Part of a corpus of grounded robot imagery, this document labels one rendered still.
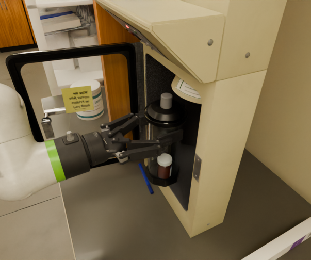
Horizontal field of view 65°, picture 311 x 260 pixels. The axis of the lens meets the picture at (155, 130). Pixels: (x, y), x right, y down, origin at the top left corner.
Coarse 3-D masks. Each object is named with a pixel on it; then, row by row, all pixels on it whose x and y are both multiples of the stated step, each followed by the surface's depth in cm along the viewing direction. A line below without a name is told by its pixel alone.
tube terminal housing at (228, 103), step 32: (192, 0) 39; (224, 0) 33; (256, 0) 34; (224, 32) 35; (256, 32) 37; (224, 64) 38; (256, 64) 41; (224, 96) 42; (256, 96) 46; (224, 128) 47; (224, 160) 53; (192, 192) 58; (224, 192) 61; (192, 224) 63
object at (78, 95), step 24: (24, 72) 58; (48, 72) 59; (72, 72) 61; (96, 72) 63; (120, 72) 65; (48, 96) 63; (72, 96) 65; (96, 96) 67; (120, 96) 70; (72, 120) 69; (96, 120) 72
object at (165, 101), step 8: (168, 96) 57; (152, 104) 60; (160, 104) 59; (168, 104) 58; (176, 104) 60; (152, 112) 58; (160, 112) 57; (168, 112) 57; (176, 112) 57; (184, 112) 60; (160, 120) 57; (168, 120) 57
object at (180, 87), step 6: (174, 78) 58; (180, 78) 54; (174, 84) 56; (180, 84) 54; (186, 84) 53; (174, 90) 56; (180, 90) 54; (186, 90) 53; (192, 90) 52; (180, 96) 54; (186, 96) 53; (192, 96) 52; (198, 96) 51; (198, 102) 52
